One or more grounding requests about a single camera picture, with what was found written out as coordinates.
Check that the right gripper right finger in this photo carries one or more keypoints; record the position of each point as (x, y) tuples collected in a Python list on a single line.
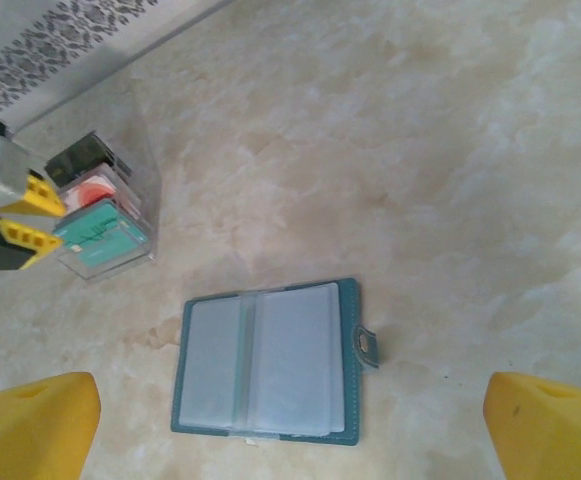
[(555, 435)]

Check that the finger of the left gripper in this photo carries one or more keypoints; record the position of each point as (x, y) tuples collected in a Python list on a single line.
[(5, 247), (10, 180)]

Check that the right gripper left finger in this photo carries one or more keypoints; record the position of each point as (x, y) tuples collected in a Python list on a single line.
[(30, 430)]

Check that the teal card holder wallet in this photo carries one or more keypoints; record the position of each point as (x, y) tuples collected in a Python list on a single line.
[(290, 360)]

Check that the dark card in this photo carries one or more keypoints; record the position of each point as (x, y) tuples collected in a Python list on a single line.
[(77, 157)]

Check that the red white card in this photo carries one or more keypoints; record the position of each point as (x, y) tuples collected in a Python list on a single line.
[(95, 192)]

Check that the teal card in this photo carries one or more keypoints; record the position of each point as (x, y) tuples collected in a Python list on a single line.
[(102, 237)]

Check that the clear acrylic card box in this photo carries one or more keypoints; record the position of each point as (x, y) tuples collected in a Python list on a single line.
[(120, 267)]

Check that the aluminium back frame rail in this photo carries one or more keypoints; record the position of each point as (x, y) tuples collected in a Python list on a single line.
[(125, 65)]

